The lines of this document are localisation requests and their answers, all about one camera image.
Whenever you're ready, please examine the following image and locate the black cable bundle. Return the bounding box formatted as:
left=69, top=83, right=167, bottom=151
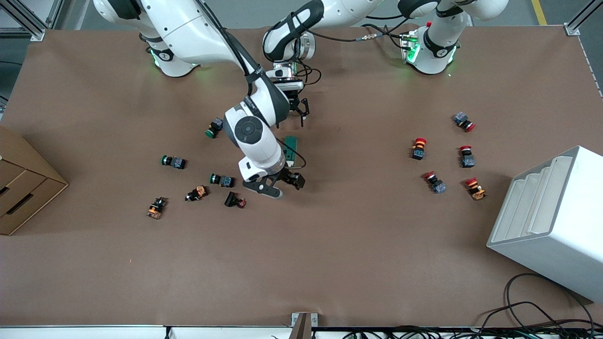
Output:
left=342, top=301, right=603, bottom=339

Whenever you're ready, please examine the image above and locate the white stepped rack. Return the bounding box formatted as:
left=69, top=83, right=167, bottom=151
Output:
left=487, top=145, right=603, bottom=303

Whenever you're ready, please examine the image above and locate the grey metal bracket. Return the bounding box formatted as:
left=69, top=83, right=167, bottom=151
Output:
left=291, top=312, right=318, bottom=339

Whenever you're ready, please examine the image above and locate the white table edge rail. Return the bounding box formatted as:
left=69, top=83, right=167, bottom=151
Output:
left=0, top=325, right=293, bottom=339

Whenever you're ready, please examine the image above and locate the brown table mat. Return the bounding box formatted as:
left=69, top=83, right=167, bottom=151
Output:
left=0, top=24, right=603, bottom=328

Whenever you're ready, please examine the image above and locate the black switch with red block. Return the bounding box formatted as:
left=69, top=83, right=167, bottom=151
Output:
left=224, top=191, right=247, bottom=209

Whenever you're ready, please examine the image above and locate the brown cardboard box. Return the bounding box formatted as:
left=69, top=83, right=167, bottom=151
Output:
left=0, top=126, right=69, bottom=236

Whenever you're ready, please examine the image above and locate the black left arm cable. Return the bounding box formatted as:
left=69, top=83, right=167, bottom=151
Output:
left=287, top=12, right=410, bottom=85

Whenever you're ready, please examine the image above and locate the green load switch white lever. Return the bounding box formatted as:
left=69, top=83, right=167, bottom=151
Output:
left=282, top=136, right=299, bottom=169

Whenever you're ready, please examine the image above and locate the aluminium frame profile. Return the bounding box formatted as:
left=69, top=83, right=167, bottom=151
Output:
left=564, top=0, right=603, bottom=36
left=0, top=0, right=64, bottom=40

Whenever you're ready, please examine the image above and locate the black looped cable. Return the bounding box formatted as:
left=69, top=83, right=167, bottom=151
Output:
left=505, top=273, right=595, bottom=330

